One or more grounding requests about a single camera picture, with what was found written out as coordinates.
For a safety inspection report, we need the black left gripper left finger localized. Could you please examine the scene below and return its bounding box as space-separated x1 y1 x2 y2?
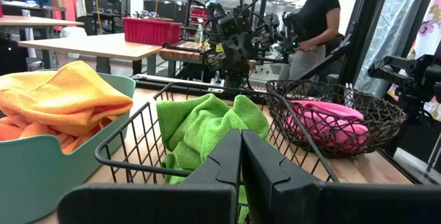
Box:
57 129 242 224

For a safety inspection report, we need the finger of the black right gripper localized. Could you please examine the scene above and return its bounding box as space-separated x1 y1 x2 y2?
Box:
249 23 276 48
202 47 227 72

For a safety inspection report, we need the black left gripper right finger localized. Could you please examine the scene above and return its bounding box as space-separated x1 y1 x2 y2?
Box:
242 129 441 224

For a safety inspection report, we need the green microfiber towel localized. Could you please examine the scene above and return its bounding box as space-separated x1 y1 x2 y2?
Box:
156 93 270 224

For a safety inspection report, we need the pink microfiber towel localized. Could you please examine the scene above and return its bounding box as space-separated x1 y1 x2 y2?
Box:
285 100 370 153

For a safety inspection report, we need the yellow microfiber towel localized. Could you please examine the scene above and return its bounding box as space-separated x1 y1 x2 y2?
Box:
0 61 134 138

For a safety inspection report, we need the orange microfiber towel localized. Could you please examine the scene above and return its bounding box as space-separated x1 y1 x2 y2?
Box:
0 113 116 155

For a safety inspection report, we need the butcher block table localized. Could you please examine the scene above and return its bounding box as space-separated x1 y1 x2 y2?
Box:
158 41 258 72

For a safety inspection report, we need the person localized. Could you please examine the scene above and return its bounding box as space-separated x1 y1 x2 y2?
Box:
278 0 345 81

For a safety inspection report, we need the red plastic crate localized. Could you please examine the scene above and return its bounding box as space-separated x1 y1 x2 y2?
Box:
122 17 183 46

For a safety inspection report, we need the light wooden table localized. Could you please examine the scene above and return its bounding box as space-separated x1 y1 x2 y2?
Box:
0 14 85 28
18 33 163 76

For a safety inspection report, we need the dark woven wicker basket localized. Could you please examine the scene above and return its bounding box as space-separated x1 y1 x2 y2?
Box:
265 79 408 159

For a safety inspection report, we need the grey teal curtain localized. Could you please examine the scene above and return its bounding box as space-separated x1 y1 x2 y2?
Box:
354 0 428 99

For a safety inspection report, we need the white chair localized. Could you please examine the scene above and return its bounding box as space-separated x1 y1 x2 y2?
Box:
60 26 88 59

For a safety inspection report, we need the floral print curtain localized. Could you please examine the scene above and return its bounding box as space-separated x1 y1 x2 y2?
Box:
387 0 441 121

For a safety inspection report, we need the teal plastic bin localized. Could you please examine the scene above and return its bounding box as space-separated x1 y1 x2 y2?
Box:
0 68 136 224

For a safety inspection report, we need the black wire basket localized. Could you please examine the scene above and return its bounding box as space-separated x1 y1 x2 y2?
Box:
94 82 340 224

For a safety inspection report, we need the black frame post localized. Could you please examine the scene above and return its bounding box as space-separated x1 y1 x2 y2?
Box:
339 0 386 83

